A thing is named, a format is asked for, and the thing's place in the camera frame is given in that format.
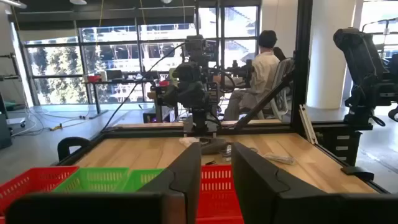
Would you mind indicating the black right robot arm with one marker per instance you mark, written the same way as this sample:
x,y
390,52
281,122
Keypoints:
x,y
199,93

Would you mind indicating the black aluminium rig frame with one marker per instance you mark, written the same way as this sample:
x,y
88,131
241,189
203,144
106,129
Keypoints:
x,y
301,62

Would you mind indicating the white office chair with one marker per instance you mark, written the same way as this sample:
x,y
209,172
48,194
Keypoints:
x,y
284,71

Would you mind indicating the white round column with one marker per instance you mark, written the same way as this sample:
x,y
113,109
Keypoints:
x,y
329,53

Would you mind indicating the black neighbouring robot arm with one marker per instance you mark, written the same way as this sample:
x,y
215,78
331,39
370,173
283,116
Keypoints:
x,y
360,62

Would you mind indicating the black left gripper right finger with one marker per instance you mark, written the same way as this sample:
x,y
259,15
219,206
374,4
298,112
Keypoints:
x,y
258,193

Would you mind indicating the clear plastic packet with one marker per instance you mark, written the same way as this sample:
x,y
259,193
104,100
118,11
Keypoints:
x,y
280,159

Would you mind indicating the white rail strips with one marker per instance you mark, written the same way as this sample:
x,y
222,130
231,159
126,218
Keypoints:
x,y
308,124

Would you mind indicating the red plastic slotted basket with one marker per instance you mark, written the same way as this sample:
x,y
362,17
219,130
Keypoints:
x,y
217,193
31,180

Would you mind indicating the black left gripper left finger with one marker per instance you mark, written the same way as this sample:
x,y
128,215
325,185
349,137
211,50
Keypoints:
x,y
186,186

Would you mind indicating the black drawer cabinet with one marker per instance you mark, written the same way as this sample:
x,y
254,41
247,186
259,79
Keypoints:
x,y
339,146

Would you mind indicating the vanity pack clear packet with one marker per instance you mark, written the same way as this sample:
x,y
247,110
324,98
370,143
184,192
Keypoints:
x,y
189,142

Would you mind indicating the dark background desk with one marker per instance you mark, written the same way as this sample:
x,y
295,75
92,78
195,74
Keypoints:
x,y
124,81

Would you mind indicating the dark grey oblong toiletry item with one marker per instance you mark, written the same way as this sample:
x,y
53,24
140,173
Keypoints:
x,y
214,146

